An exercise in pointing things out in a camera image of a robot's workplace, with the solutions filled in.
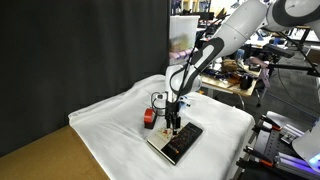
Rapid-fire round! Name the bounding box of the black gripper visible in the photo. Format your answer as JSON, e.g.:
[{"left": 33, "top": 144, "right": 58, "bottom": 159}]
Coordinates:
[{"left": 164, "top": 92, "right": 183, "bottom": 135}]

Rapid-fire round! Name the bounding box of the black pen cup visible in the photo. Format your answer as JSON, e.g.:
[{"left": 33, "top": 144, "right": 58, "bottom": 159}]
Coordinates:
[{"left": 239, "top": 75, "right": 253, "bottom": 90}]

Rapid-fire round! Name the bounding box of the black mesh tray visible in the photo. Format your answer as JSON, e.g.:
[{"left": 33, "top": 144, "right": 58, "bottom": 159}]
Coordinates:
[{"left": 143, "top": 108, "right": 158, "bottom": 130}]

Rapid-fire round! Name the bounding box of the discrete mathematics book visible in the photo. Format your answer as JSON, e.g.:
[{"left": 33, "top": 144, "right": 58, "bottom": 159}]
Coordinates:
[{"left": 146, "top": 121, "right": 204, "bottom": 166}]

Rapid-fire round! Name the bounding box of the white tablecloth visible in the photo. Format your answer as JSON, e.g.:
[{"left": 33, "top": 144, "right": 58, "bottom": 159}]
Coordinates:
[{"left": 68, "top": 73, "right": 256, "bottom": 180}]

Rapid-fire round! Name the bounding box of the cluttered wooden desk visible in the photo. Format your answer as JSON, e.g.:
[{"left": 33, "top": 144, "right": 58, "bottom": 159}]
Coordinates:
[{"left": 201, "top": 58, "right": 266, "bottom": 98}]

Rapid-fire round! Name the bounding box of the black orange bar clamp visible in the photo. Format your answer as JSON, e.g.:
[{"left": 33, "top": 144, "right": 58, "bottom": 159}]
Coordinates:
[
  {"left": 243, "top": 145, "right": 278, "bottom": 168},
  {"left": 253, "top": 114, "right": 283, "bottom": 133}
]

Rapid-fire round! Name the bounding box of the translucent plastic container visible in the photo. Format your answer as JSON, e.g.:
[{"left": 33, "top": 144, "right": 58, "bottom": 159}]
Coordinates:
[{"left": 169, "top": 14, "right": 198, "bottom": 51}]

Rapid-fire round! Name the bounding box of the short aluminium extrusion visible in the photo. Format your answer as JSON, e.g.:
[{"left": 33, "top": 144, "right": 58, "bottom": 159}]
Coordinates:
[{"left": 274, "top": 151, "right": 320, "bottom": 178}]

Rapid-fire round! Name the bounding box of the black curtain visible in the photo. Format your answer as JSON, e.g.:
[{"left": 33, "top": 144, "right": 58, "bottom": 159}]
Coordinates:
[{"left": 0, "top": 0, "right": 171, "bottom": 158}]

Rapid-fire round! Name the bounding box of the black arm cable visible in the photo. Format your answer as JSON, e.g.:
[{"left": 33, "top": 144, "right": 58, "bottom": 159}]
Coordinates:
[{"left": 151, "top": 13, "right": 231, "bottom": 117}]

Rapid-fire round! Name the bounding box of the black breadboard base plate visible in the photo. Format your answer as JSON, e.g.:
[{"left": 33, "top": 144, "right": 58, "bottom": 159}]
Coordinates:
[{"left": 238, "top": 128, "right": 301, "bottom": 180}]

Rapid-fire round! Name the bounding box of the silver metal bracket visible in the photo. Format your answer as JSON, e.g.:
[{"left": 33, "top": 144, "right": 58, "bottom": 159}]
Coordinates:
[{"left": 279, "top": 125, "right": 306, "bottom": 144}]

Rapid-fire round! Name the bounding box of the black camera stand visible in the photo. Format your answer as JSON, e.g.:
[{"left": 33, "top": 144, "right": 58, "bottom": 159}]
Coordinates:
[{"left": 263, "top": 43, "right": 320, "bottom": 78}]

